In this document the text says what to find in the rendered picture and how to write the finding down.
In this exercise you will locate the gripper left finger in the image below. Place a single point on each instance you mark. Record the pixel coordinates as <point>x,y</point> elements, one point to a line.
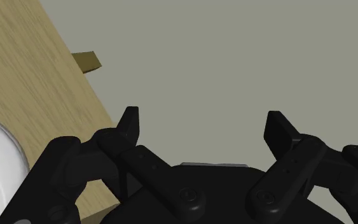
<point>149,164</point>

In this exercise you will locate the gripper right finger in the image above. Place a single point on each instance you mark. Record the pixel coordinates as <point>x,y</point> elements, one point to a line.
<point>293,167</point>

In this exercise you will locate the light wooden table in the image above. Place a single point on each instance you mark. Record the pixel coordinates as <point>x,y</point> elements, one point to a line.
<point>26,77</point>

